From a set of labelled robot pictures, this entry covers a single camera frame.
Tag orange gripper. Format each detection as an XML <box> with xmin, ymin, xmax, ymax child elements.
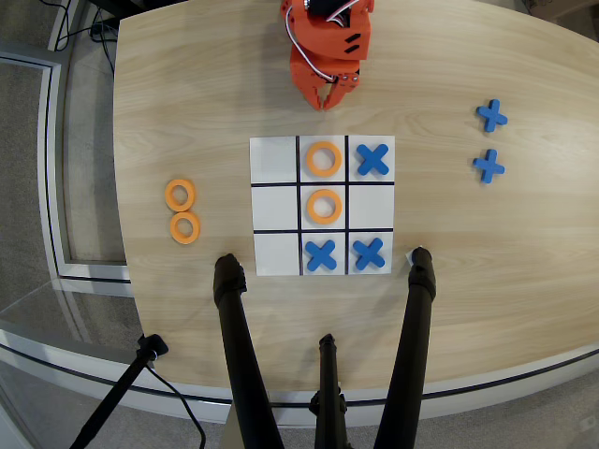
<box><xmin>289</xmin><ymin>11</ymin><xmax>373</xmax><ymax>111</ymax></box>

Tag orange foam ring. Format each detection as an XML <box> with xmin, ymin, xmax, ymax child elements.
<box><xmin>164</xmin><ymin>178</ymin><xmax>198</xmax><ymax>212</ymax></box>
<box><xmin>306</xmin><ymin>188</ymin><xmax>344</xmax><ymax>225</ymax></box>
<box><xmin>169</xmin><ymin>210</ymin><xmax>202</xmax><ymax>245</ymax></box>
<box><xmin>305</xmin><ymin>141</ymin><xmax>343</xmax><ymax>179</ymax></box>

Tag blue foam cross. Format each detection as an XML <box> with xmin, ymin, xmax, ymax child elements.
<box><xmin>352</xmin><ymin>238</ymin><xmax>387</xmax><ymax>272</ymax></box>
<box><xmin>475</xmin><ymin>99</ymin><xmax>509</xmax><ymax>134</ymax></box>
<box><xmin>303</xmin><ymin>239</ymin><xmax>338</xmax><ymax>273</ymax></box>
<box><xmin>356</xmin><ymin>142</ymin><xmax>390</xmax><ymax>178</ymax></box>
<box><xmin>472</xmin><ymin>148</ymin><xmax>506</xmax><ymax>184</ymax></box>

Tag white tic-tac-toe board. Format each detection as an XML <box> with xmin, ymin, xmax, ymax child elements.
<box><xmin>249</xmin><ymin>135</ymin><xmax>397</xmax><ymax>277</ymax></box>

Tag thick black tripod leg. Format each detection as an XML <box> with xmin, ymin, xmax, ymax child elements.
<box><xmin>212</xmin><ymin>253</ymin><xmax>286</xmax><ymax>449</ymax></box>
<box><xmin>372</xmin><ymin>246</ymin><xmax>437</xmax><ymax>449</ymax></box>

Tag thin black tripod leg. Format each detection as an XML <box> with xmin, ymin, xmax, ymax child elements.
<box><xmin>308</xmin><ymin>333</ymin><xmax>350</xmax><ymax>449</ymax></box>

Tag black stand pole with clamp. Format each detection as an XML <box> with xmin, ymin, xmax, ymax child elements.
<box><xmin>67</xmin><ymin>333</ymin><xmax>169</xmax><ymax>449</ymax></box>

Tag black floor cables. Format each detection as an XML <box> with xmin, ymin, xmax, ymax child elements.
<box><xmin>46</xmin><ymin>0</ymin><xmax>118</xmax><ymax>74</ymax></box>

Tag grey metal floor frame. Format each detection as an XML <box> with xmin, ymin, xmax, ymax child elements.
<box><xmin>0</xmin><ymin>51</ymin><xmax>132</xmax><ymax>286</ymax></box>

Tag black cable by stand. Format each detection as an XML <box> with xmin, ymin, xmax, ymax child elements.
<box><xmin>144</xmin><ymin>364</ymin><xmax>208</xmax><ymax>449</ymax></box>

